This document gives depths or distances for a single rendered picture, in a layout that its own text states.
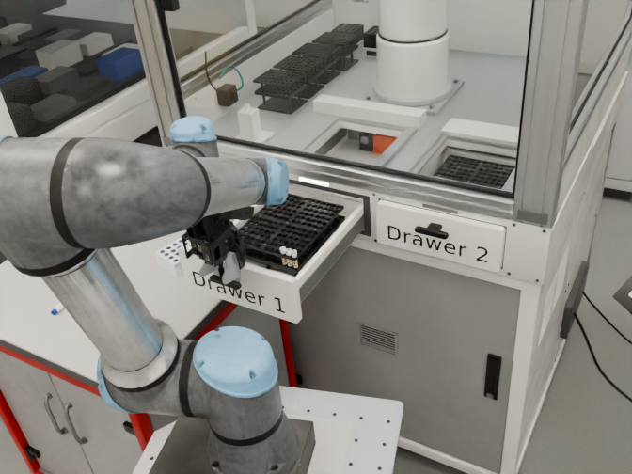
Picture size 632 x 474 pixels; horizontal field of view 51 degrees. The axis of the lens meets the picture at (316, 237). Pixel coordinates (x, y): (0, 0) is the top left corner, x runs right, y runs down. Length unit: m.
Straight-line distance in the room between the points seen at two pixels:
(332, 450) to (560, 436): 1.17
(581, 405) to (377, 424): 1.21
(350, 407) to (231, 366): 0.37
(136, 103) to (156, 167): 1.55
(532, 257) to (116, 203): 0.99
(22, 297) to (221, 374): 0.87
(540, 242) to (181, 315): 0.79
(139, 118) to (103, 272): 1.46
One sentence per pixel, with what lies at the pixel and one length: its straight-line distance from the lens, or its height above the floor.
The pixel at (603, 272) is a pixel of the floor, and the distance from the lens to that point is 2.90.
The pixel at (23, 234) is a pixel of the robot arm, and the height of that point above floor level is 1.38.
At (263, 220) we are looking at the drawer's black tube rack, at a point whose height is 0.90.
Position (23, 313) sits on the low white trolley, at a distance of 1.70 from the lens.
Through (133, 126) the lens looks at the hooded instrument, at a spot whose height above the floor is 0.85.
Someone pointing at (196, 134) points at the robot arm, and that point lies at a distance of 1.15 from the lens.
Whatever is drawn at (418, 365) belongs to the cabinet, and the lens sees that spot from 1.82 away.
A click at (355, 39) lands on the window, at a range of 1.40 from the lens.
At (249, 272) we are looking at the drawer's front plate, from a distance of 1.35.
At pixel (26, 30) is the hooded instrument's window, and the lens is 1.98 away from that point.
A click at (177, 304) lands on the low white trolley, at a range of 1.57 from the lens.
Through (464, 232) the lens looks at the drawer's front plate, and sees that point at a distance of 1.45.
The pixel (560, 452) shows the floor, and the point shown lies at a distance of 2.23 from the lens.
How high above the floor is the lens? 1.73
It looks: 35 degrees down
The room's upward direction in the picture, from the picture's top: 6 degrees counter-clockwise
